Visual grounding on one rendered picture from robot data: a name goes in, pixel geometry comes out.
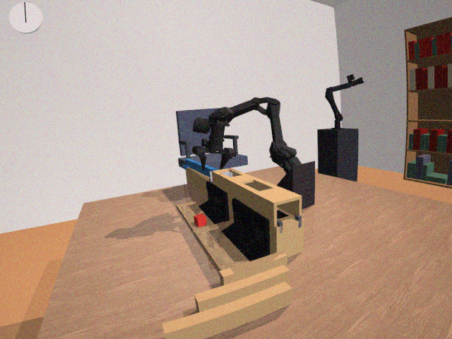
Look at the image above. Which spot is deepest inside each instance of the tan rectangular bar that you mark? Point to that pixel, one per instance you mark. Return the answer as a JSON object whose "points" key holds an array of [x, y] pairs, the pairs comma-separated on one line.
{"points": [[251, 268]]}

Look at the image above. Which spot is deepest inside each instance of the red cube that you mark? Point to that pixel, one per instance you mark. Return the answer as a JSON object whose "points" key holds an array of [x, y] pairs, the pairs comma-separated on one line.
{"points": [[200, 220]]}

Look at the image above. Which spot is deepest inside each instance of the tan wooden bar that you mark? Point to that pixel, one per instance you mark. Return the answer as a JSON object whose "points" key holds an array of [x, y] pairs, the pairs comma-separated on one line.
{"points": [[241, 288], [230, 315]]}

